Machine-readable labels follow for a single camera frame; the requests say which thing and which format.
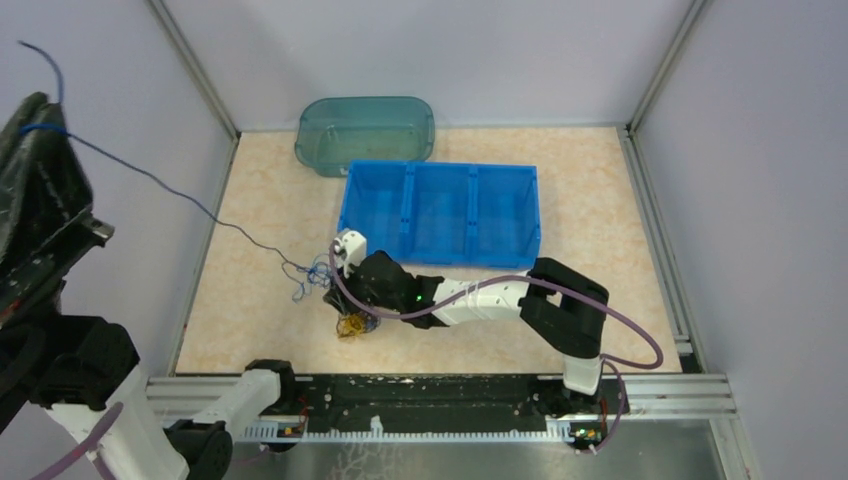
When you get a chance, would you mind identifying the dark blue cable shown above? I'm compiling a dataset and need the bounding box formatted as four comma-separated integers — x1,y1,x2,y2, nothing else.
17,40,336,305

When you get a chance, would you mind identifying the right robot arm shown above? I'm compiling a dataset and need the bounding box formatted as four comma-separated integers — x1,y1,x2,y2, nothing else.
323,251,609,412

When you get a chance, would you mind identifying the blue three-compartment bin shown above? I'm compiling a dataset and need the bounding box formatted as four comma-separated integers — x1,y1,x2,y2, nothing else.
337,160,542,269

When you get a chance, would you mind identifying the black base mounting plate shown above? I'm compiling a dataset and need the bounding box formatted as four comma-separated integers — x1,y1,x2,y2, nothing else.
236,373,631,436

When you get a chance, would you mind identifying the teal transparent plastic tub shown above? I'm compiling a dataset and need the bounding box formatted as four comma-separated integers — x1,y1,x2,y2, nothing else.
294,96,436,177

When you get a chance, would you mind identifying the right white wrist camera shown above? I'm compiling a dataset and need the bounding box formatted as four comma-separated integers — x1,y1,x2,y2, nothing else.
331,228,367,278

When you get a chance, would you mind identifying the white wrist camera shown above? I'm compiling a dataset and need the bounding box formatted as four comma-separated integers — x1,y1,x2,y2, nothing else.
39,397,134,480
331,228,367,278

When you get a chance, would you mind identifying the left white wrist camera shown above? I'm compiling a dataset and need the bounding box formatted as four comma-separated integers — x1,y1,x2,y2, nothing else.
39,397,134,480

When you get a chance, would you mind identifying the white cable duct strip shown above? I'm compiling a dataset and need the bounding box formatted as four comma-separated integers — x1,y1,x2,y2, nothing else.
233,416,575,444

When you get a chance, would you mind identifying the aluminium frame rail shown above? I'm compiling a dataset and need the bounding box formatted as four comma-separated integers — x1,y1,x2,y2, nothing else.
137,374,738,421

